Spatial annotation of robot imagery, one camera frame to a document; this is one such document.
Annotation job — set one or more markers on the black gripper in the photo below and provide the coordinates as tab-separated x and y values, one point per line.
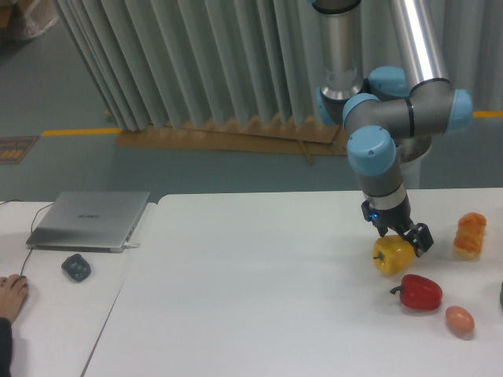
418	236

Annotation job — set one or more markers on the yellow bell pepper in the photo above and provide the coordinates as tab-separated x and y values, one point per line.
392	254

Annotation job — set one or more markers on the black computer mouse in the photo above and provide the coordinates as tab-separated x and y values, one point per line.
25	283

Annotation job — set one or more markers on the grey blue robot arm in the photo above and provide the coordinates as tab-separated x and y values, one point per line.
391	105

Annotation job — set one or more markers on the dark sleeve forearm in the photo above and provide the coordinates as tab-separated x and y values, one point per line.
6	339

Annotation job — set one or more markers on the red bell pepper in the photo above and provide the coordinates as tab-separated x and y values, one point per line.
419	293

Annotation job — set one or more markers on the person's hand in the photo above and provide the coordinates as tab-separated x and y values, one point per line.
11	296

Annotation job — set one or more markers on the orange bread loaf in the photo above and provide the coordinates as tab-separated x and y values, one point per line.
468	241

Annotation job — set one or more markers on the brown egg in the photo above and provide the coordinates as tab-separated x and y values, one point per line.
459	320

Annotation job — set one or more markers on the brown cardboard sheet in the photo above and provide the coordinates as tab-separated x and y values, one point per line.
309	138

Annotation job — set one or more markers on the grey pleated curtain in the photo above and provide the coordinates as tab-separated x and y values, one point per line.
158	62

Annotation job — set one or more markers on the silver closed laptop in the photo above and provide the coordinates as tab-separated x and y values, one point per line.
90	221

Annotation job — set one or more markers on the black small controller device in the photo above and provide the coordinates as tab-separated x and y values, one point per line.
77	268

